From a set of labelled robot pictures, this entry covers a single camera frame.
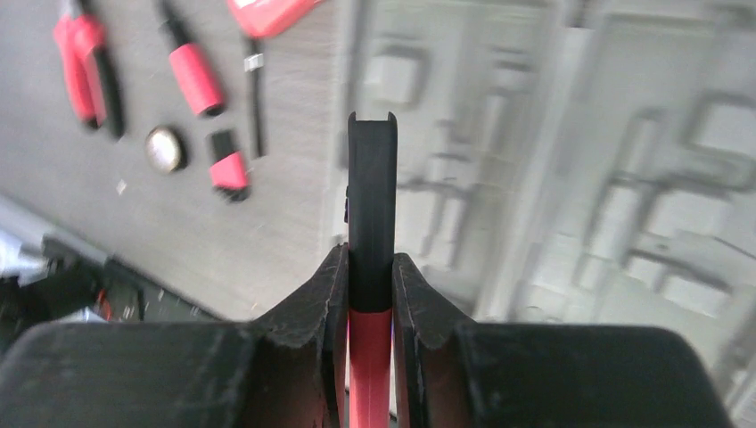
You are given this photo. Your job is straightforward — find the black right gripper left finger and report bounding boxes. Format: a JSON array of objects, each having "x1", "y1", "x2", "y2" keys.
[{"x1": 1, "y1": 245, "x2": 348, "y2": 427}]

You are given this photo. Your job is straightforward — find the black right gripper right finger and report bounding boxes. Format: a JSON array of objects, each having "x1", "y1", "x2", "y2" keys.
[{"x1": 392, "y1": 253, "x2": 732, "y2": 427}]

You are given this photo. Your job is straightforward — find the red black bit holder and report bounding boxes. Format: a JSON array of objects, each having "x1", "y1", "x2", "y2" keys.
[{"x1": 209, "y1": 129, "x2": 251, "y2": 202}]

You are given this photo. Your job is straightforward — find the grey plastic tool case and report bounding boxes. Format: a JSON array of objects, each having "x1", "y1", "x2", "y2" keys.
[{"x1": 337, "y1": 1, "x2": 755, "y2": 427}]

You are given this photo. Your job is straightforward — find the red black utility knife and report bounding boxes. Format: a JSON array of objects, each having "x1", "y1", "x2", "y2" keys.
[{"x1": 345, "y1": 113, "x2": 398, "y2": 427}]

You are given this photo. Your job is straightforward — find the black electrical tape roll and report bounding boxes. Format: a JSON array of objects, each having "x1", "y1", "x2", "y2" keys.
[{"x1": 144, "y1": 126, "x2": 187, "y2": 175}]

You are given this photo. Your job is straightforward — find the red tape measure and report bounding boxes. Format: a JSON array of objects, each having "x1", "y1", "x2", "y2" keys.
[{"x1": 226, "y1": 0, "x2": 319, "y2": 38}]

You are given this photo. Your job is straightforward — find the red black pliers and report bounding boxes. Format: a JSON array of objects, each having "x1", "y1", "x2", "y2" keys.
[{"x1": 53, "y1": 1, "x2": 126, "y2": 141}]

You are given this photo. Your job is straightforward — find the red handled screwdriver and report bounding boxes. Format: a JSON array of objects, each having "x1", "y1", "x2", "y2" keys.
[{"x1": 154, "y1": 0, "x2": 226, "y2": 118}]

